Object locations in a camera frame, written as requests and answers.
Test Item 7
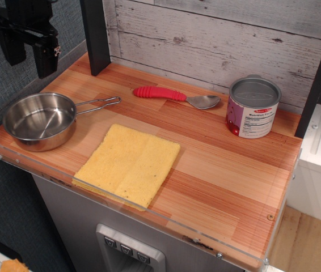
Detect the toy cherry tin can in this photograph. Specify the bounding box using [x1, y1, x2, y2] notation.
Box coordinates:
[225, 74, 281, 139]

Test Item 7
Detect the orange object bottom left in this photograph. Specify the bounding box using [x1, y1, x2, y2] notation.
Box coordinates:
[0, 259, 30, 272]

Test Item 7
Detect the small stainless steel pan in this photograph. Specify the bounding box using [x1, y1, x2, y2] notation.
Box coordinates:
[2, 92, 121, 152]

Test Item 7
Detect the clear acrylic table guard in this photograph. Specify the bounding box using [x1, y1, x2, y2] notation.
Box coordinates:
[0, 56, 302, 271]

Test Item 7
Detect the yellow cloth napkin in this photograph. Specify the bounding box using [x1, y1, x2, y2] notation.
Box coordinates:
[71, 124, 180, 211]

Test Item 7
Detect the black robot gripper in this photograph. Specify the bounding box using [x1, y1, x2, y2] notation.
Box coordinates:
[0, 1, 61, 79]

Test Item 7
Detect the silver ice dispenser panel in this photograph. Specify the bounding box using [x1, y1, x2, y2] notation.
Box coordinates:
[96, 223, 167, 271]

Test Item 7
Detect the black left shelf post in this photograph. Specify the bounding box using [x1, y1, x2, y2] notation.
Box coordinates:
[80, 0, 111, 76]

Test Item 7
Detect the grey toy fridge cabinet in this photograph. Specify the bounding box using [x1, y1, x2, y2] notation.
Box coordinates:
[33, 175, 241, 271]

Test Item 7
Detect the red handled metal spoon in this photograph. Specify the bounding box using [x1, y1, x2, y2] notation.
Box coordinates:
[133, 86, 221, 109]

